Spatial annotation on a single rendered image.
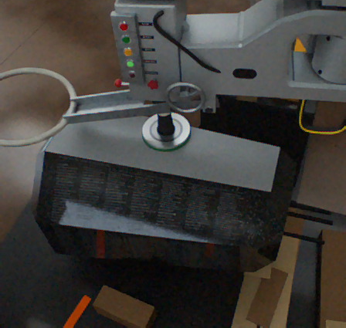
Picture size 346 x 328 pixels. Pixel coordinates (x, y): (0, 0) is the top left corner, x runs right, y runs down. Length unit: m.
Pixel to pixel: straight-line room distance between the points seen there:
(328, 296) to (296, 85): 1.22
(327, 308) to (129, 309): 1.00
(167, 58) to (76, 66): 2.31
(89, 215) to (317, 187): 1.50
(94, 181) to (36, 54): 2.29
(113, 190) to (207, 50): 0.76
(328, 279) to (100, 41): 2.74
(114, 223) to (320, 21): 1.16
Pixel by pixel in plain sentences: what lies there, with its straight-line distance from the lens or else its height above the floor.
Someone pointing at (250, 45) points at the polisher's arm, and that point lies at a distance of 1.45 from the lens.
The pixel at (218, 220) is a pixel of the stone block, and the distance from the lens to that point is 1.79.
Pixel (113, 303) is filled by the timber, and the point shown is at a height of 0.14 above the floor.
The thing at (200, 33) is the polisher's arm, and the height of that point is 1.38.
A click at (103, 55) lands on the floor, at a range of 3.80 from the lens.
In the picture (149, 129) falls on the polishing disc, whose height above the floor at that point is 0.85.
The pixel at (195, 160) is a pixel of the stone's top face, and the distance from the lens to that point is 1.83.
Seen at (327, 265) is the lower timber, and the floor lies 0.09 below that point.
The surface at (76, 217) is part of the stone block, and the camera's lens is 1.97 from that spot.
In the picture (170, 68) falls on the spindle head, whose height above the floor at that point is 1.29.
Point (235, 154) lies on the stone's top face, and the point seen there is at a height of 0.82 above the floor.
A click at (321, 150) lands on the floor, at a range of 3.03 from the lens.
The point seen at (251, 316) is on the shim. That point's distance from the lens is 2.15.
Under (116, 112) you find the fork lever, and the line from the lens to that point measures 1.81.
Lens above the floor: 2.25
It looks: 50 degrees down
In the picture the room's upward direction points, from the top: 6 degrees counter-clockwise
